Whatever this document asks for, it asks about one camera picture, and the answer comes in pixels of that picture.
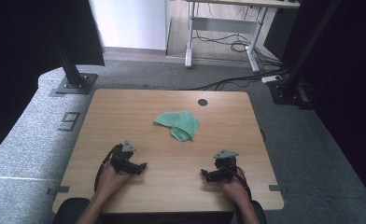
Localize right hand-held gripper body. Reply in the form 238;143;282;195
213;148;240;182

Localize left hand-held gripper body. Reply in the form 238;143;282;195
110;140;138;175

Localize green cloth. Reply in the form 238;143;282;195
152;110;201;143

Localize person's right hand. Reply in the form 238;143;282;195
218;176;251;203

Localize person's left hand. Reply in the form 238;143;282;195
96;159;133;198

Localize grey tape strip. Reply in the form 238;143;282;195
268;184;289;192
46;185;71;197

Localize white power strip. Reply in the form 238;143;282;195
260;74;284;84

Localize black metal stand with dark base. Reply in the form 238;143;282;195
267;0;344;110

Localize white panel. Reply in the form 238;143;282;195
89;0;173;51

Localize black curtain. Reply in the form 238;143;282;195
280;0;366;211
0;0;106;164

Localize dark box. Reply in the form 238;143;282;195
262;7;301;61

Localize black floor cable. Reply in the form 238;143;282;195
189;68;290;91

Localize black metal stand with base plate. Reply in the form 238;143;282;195
53;36;99;95

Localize tangle of black cables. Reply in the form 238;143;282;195
192;3;283;68

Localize white desk frame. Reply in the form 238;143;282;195
184;0;301;74

